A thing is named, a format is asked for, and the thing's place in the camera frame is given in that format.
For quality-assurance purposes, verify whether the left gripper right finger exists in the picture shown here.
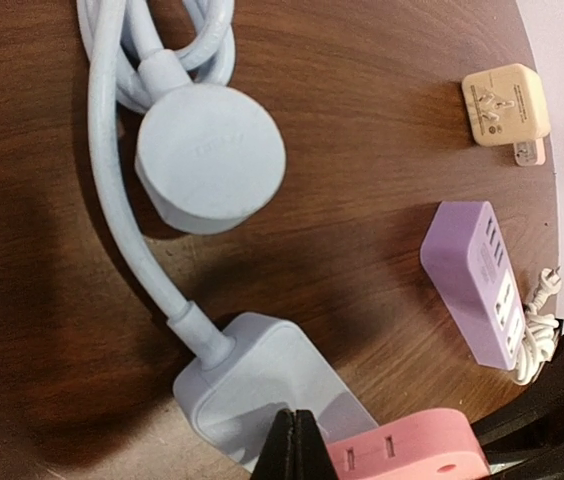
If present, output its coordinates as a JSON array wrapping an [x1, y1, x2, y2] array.
[[472, 337, 564, 479]]

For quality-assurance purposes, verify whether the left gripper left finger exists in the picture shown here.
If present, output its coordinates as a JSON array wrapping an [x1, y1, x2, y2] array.
[[250, 409, 338, 480]]

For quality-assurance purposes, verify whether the pink socket adapter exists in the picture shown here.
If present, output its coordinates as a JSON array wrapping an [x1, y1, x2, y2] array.
[[327, 408, 490, 480]]

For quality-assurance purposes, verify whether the purple usb power strip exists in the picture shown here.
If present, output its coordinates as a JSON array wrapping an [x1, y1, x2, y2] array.
[[420, 201, 525, 371]]

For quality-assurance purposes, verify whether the small pink charger plug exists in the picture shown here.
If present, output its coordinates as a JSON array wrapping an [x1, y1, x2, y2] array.
[[513, 138, 547, 167]]

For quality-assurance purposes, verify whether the beige cube socket adapter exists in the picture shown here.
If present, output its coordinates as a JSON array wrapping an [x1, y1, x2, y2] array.
[[461, 63, 551, 147]]

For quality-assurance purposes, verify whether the light blue power strip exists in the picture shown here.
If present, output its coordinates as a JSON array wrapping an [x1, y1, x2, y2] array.
[[167, 305, 377, 471]]

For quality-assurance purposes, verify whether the white knotted cable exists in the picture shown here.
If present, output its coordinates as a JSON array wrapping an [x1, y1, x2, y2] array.
[[511, 266, 562, 385]]

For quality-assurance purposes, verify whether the light blue coiled cable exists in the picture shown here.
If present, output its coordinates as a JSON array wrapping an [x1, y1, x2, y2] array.
[[75, 0, 289, 374]]

